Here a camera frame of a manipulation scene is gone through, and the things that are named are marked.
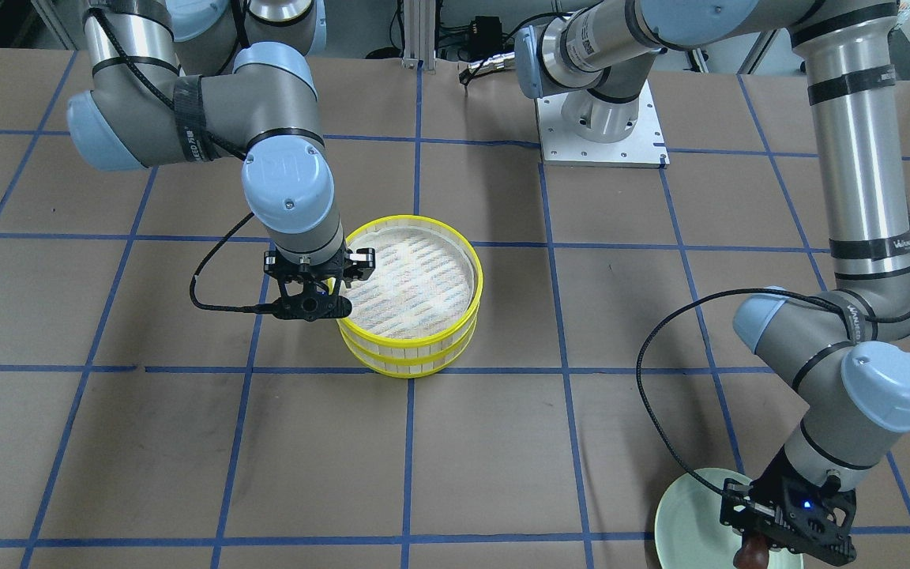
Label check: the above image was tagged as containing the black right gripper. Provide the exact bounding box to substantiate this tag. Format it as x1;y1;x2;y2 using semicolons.
263;247;377;322

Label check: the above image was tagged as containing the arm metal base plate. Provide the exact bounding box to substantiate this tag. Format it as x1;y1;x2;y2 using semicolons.
536;81;671;168

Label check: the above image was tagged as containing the brown bun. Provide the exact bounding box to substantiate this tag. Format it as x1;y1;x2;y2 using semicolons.
733;534;769;569

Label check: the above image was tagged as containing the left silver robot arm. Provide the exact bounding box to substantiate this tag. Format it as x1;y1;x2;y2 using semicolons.
551;1;910;544

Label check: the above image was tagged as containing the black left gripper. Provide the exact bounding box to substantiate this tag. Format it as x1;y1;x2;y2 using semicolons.
720;451;857;566

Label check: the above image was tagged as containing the yellow steamer layer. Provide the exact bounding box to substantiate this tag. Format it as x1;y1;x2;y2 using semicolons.
338;215;484;340
338;316;477;379

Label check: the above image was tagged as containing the aluminium frame post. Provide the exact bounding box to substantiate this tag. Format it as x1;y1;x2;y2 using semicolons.
401;0;439;74

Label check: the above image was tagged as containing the light green plate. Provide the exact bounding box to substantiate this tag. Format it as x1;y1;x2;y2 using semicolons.
654;468;807;569

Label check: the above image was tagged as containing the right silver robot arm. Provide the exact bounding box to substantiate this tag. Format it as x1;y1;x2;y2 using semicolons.
66;1;376;322

